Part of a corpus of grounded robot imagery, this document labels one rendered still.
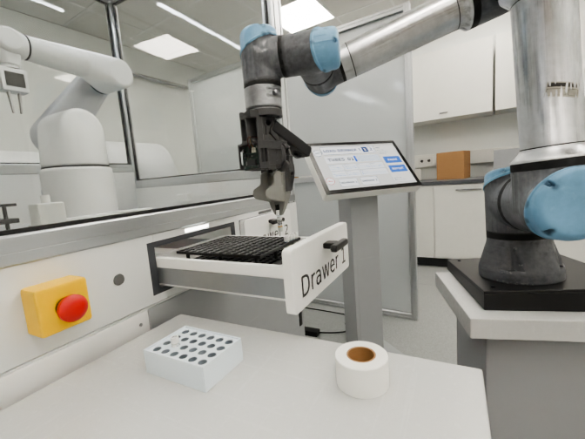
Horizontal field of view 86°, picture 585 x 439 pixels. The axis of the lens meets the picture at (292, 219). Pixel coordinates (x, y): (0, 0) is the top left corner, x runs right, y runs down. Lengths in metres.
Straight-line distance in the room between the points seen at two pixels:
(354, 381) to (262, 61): 0.55
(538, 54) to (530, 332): 0.46
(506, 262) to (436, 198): 2.75
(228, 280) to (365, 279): 1.11
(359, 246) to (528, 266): 0.94
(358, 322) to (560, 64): 1.34
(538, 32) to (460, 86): 3.23
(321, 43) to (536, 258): 0.58
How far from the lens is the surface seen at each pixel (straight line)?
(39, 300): 0.58
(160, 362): 0.55
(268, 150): 0.62
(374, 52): 0.77
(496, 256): 0.78
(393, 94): 2.29
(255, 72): 0.65
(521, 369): 0.81
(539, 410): 0.86
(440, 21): 0.80
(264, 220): 1.02
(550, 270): 0.78
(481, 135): 4.17
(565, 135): 0.65
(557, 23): 0.68
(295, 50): 0.65
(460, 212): 3.49
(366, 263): 1.62
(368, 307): 1.69
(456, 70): 3.93
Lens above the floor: 1.04
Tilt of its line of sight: 7 degrees down
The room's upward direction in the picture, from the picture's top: 4 degrees counter-clockwise
